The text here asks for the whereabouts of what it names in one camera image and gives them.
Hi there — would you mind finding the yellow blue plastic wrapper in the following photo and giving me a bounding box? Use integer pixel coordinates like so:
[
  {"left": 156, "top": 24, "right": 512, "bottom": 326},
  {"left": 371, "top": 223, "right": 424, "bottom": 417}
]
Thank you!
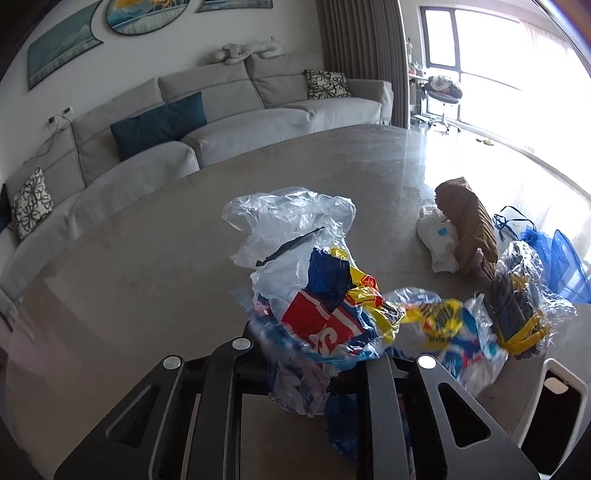
[{"left": 392, "top": 286, "right": 509, "bottom": 398}]

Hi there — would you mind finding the grey brown curtain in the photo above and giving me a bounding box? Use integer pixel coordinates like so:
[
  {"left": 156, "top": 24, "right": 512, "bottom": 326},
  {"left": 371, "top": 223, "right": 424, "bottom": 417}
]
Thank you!
[{"left": 316, "top": 0, "right": 411, "bottom": 130}]

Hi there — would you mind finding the floral black white cushion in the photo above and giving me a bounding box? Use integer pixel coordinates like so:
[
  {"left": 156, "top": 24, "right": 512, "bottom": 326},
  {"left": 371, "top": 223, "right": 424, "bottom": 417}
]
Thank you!
[
  {"left": 305, "top": 69, "right": 351, "bottom": 100},
  {"left": 10, "top": 167, "right": 55, "bottom": 241}
]

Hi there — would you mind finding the round wall painting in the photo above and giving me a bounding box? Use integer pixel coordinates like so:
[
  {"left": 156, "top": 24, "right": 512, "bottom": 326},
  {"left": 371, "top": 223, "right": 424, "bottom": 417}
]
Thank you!
[{"left": 106, "top": 0, "right": 190, "bottom": 37}]

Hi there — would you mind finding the cluttered white desk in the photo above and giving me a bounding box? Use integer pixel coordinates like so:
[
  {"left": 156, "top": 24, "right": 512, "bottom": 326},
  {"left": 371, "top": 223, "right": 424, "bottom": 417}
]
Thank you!
[{"left": 407, "top": 37, "right": 431, "bottom": 127}]

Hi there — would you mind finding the curved teal wall painting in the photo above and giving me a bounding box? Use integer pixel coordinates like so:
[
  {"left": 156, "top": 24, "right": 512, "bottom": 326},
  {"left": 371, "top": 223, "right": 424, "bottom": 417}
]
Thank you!
[
  {"left": 28, "top": 0, "right": 103, "bottom": 90},
  {"left": 196, "top": 0, "right": 247, "bottom": 14}
]

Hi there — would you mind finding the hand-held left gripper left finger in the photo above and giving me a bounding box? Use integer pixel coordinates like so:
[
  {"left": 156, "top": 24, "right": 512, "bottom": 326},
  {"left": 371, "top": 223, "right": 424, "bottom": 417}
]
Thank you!
[{"left": 53, "top": 338, "right": 271, "bottom": 480}]

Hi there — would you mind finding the clear bag with colourful wrapper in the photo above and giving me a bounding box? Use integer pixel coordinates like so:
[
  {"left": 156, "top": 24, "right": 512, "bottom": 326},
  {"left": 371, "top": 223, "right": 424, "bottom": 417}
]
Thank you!
[{"left": 222, "top": 186, "right": 409, "bottom": 462}]

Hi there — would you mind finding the white plush toy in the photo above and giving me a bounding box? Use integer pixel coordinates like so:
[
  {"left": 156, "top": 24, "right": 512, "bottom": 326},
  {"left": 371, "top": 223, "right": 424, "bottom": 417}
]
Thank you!
[{"left": 213, "top": 38, "right": 284, "bottom": 65}]

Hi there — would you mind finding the blue mesh bag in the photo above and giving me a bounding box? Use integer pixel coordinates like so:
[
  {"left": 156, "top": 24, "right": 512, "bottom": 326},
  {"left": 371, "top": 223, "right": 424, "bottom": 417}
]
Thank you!
[{"left": 493, "top": 205, "right": 591, "bottom": 305}]

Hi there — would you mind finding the black charger cable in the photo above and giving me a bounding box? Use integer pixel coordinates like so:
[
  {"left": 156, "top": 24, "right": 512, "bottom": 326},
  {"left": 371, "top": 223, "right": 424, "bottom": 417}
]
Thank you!
[{"left": 34, "top": 117, "right": 70, "bottom": 160}]

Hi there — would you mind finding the clear bag with dark contents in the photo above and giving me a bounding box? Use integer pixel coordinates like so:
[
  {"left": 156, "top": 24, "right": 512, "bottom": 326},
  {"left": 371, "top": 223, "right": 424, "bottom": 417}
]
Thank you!
[{"left": 480, "top": 240, "right": 578, "bottom": 361}]

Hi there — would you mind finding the large balcony window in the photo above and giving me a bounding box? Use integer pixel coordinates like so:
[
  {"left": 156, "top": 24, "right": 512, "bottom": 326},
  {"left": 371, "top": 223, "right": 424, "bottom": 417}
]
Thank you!
[{"left": 417, "top": 4, "right": 591, "bottom": 155}]

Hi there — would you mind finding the brown corrugated cardboard piece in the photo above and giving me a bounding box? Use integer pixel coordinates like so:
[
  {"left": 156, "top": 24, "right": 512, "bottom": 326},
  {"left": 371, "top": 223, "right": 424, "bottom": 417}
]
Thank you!
[{"left": 435, "top": 178, "right": 500, "bottom": 280}]

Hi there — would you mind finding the grey fabric sofa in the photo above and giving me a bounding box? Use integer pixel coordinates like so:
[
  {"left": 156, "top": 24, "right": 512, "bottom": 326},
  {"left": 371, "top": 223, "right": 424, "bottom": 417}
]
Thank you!
[{"left": 0, "top": 60, "right": 394, "bottom": 319}]

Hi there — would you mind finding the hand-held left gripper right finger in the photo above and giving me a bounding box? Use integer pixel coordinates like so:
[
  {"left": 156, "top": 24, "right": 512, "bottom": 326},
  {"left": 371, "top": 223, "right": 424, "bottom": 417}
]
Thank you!
[{"left": 358, "top": 354, "right": 541, "bottom": 480}]

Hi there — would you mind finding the teal cushion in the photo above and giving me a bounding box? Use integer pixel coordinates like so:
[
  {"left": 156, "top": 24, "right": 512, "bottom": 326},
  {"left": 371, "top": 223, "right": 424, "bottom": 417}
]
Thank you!
[{"left": 110, "top": 91, "right": 208, "bottom": 162}]

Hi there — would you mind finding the swivel chair with clothes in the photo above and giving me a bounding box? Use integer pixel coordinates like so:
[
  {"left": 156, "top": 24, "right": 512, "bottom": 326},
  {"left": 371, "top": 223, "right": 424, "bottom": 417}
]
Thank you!
[{"left": 425, "top": 74, "right": 463, "bottom": 134}]

